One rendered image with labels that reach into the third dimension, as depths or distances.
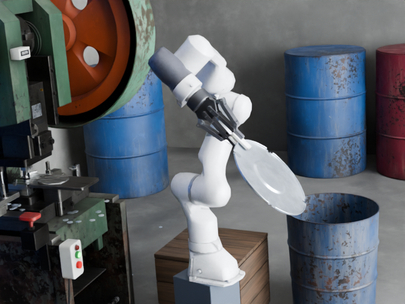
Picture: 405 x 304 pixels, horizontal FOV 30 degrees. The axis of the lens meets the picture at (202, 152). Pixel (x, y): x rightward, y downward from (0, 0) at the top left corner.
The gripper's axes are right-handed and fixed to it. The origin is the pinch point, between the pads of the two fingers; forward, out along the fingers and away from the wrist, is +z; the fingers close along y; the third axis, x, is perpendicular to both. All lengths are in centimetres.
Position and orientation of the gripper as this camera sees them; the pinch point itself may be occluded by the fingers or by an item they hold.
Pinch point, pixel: (239, 142)
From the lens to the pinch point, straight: 233.4
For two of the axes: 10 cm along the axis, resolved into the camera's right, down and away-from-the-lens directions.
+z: 6.9, 7.1, -0.9
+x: 3.8, -2.6, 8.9
